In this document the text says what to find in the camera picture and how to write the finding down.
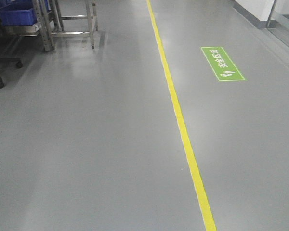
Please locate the grey metal post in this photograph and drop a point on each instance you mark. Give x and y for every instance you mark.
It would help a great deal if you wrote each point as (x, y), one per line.
(271, 14)

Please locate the far blue bins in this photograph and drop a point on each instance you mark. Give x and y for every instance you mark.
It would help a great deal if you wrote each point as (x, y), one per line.
(18, 13)

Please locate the green floor safety sign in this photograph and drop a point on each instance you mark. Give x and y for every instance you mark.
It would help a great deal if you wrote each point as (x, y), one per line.
(221, 64)

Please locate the stainless steel rack frame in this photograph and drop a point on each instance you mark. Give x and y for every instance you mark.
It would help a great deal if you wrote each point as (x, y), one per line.
(48, 23)

